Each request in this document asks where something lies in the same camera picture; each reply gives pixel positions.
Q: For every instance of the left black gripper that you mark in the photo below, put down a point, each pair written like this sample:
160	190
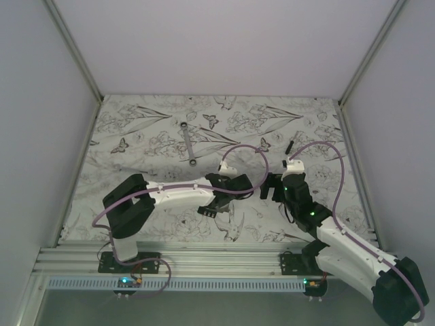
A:
213	208

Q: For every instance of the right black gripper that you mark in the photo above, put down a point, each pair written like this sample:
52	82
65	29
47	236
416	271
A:
274	180

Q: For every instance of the black fuse box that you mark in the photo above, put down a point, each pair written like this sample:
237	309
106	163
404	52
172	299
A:
207	212

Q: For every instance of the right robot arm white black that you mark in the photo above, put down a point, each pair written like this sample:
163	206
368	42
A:
393	286

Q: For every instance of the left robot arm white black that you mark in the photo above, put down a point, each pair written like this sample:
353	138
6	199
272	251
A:
131	203

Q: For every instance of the black cylindrical pen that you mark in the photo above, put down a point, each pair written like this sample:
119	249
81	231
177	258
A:
289	147

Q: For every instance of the silver combination wrench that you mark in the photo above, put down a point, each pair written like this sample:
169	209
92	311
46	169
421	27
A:
191	157

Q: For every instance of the right controller board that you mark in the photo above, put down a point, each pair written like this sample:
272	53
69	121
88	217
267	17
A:
315	287

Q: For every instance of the controller board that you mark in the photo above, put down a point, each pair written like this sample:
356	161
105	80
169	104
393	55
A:
129	282
315	287

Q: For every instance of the left controller board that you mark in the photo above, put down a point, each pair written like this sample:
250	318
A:
129	282

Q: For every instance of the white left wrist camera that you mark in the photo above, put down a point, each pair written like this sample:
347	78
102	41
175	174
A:
225	168

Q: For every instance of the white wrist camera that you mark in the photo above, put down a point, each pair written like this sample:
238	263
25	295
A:
293	166
225	168

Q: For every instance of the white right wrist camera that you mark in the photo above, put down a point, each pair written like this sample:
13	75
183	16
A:
293	166

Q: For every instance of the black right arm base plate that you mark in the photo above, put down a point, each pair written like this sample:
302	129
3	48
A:
298	264

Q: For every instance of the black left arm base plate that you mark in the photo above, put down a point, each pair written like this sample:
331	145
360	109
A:
144	263

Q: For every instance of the aluminium mounting rail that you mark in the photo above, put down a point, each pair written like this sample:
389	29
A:
185	259

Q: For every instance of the white slotted cable duct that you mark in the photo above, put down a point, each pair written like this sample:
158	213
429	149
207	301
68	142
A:
182	284

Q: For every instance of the right aluminium frame post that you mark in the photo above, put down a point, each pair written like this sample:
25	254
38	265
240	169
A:
373	49

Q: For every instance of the aluminium frame post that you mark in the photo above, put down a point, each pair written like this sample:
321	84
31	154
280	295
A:
373	49
72	47

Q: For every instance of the left aluminium frame post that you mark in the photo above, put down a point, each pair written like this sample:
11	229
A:
72	47

